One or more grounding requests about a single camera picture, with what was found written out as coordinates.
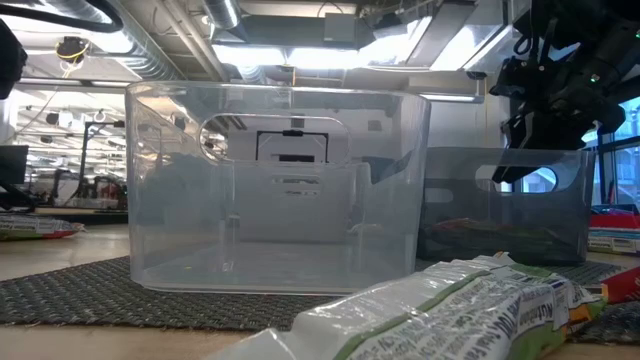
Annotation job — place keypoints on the dark woven placemat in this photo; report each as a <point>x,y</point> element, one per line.
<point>75,300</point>

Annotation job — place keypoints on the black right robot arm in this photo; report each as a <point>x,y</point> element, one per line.
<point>615,30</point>

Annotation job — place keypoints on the black rectangular frame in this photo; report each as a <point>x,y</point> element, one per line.
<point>292,133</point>

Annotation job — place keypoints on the clear plastic bin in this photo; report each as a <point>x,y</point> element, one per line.
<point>175,225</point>
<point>300,215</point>

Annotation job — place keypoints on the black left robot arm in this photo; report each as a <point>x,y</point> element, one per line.
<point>10,60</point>

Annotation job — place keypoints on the black computer monitor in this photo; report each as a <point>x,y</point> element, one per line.
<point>12,165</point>

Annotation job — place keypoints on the white green red granola bar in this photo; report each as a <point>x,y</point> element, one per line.
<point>30,227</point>

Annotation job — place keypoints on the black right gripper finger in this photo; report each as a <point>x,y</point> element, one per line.
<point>517,162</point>

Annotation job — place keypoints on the ceiling strip lamp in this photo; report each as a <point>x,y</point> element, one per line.
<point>450,97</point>

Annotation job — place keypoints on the large rectangular metal duct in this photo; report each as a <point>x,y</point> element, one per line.
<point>450,35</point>

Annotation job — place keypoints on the red bag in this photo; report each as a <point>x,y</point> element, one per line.
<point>615,221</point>

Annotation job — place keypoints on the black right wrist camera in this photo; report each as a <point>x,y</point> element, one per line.
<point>510,77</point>

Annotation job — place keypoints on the smoky grey plastic bin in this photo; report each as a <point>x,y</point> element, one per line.
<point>500,200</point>

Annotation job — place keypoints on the dark ceiling camera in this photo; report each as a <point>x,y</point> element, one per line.
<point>476,75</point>

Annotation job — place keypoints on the dark workbench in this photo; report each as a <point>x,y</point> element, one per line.
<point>75,216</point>

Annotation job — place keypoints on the long ceiling light rail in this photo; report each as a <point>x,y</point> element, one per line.
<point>70,84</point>

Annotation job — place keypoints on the grey ceiling box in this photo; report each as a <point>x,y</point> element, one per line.
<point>340,27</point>

